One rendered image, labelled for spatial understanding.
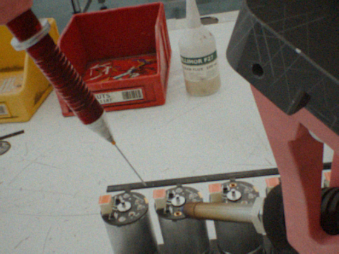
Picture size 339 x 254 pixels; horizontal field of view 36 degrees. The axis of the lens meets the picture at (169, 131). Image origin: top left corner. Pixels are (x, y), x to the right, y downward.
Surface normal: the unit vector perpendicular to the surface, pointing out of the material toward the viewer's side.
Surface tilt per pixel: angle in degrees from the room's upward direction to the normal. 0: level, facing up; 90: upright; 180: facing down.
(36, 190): 0
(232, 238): 90
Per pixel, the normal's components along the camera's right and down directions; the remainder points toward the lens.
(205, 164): -0.17, -0.84
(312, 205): 0.68, 0.39
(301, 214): -0.75, 0.55
